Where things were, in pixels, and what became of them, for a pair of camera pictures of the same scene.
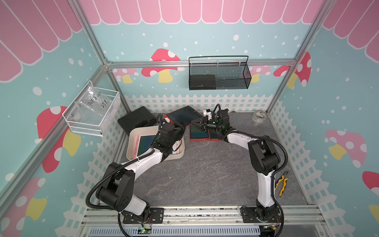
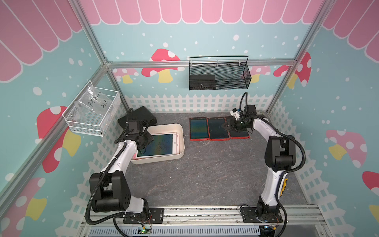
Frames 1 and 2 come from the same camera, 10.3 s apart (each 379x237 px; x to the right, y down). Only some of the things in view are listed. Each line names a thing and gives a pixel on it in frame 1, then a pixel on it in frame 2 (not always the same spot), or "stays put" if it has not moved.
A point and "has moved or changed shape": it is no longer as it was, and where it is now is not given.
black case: (141, 117) stays put
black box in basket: (202, 82) stays put
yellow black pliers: (284, 180) stays put
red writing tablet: (197, 135) stays put
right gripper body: (214, 125) -> (238, 126)
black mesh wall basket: (219, 72) stays put
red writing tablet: (184, 115) has moved or changed shape
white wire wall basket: (93, 110) stays put
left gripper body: (179, 131) -> (146, 139)
